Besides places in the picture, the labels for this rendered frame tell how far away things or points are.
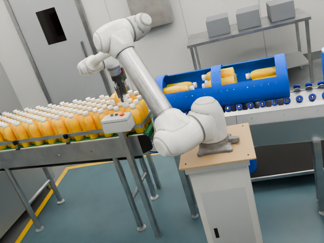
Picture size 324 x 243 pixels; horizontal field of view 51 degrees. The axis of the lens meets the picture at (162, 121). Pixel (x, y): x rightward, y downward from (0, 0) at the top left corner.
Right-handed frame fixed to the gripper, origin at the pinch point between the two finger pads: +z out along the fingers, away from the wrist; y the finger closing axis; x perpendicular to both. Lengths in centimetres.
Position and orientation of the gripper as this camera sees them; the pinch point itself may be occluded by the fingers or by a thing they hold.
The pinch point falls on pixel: (124, 100)
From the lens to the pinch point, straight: 244.7
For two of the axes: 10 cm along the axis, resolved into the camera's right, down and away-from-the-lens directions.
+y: 2.6, -4.6, 8.5
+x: -9.3, 1.2, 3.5
